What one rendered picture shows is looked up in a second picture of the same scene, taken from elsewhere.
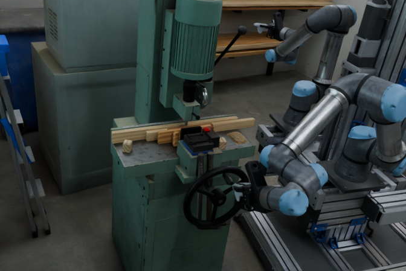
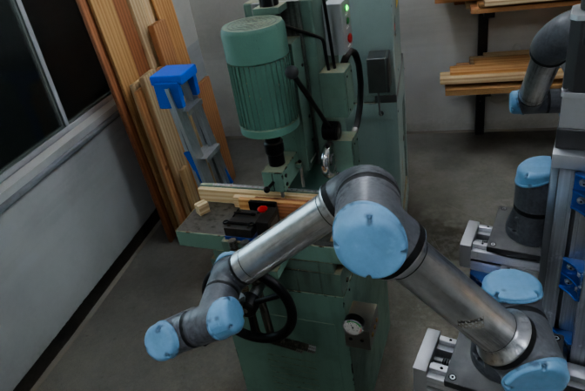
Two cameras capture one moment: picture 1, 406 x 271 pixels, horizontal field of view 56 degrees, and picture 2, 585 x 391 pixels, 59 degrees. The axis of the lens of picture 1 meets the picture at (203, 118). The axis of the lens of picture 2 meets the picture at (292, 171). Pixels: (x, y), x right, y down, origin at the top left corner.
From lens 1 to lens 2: 1.30 m
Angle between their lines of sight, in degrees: 47
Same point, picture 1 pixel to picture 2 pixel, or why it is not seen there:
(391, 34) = not seen: outside the picture
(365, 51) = (568, 116)
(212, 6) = (244, 39)
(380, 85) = (346, 197)
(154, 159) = (212, 231)
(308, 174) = (200, 310)
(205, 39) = (249, 84)
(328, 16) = (556, 34)
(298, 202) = (155, 341)
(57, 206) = not seen: hidden behind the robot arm
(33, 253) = not seen: hidden behind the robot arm
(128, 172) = (181, 239)
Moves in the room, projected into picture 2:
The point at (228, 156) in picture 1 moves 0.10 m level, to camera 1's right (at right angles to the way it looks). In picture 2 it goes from (311, 254) to (334, 269)
